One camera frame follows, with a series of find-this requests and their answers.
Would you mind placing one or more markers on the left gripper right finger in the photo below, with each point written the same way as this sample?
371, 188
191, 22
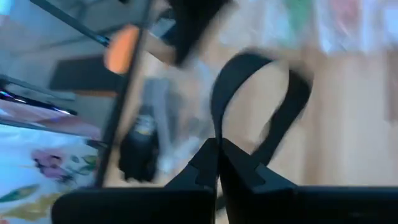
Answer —
245, 177

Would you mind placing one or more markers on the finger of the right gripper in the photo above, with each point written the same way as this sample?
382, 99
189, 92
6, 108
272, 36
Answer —
196, 28

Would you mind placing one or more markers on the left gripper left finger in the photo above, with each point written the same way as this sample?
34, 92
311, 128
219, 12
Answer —
202, 174

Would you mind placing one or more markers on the black rubber floor mat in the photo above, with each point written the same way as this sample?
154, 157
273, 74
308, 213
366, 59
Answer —
84, 74

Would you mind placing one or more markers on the grey work glove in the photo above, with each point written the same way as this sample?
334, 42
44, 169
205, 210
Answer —
140, 149

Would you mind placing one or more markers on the orange round disc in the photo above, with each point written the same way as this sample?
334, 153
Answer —
121, 49

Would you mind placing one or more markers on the white floral cloth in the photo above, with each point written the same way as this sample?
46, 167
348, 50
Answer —
31, 161

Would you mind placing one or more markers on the metal garment rack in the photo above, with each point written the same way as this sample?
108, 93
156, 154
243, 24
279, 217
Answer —
31, 101

